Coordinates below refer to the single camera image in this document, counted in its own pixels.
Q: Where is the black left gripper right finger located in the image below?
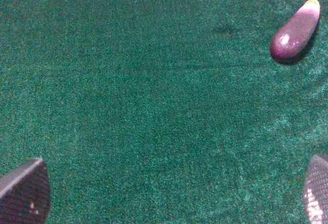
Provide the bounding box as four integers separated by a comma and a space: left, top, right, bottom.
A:
302, 155, 327, 224

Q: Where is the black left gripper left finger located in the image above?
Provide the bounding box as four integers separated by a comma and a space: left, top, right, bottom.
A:
1, 158, 51, 224

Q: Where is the purple eggplant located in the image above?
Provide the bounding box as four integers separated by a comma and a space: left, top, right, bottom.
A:
270, 0, 320, 61

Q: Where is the green velvet tablecloth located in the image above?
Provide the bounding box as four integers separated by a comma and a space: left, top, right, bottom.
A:
1, 0, 327, 223

